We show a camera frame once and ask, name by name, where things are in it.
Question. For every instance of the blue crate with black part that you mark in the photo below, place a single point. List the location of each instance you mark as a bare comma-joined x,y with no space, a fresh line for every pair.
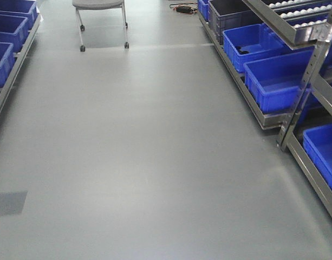
251,43

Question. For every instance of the blue empty crate front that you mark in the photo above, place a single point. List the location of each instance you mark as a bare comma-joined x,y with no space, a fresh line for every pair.
274,81

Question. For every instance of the dark navy plastic crate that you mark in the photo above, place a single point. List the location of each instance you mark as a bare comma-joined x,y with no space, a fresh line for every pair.
225,15

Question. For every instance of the blue crate lower right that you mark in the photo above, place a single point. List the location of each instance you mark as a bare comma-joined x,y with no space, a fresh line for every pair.
317,143

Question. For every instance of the grey right flow rack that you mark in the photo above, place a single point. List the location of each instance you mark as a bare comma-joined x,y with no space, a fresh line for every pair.
301,25

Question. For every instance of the blue crate left lower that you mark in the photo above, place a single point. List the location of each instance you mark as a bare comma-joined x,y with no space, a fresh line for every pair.
7,61

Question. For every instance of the blue crate left middle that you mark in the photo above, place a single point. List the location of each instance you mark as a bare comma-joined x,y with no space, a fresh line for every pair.
13,29

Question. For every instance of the blue crate left top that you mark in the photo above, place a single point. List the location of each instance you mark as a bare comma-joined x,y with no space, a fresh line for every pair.
26,9

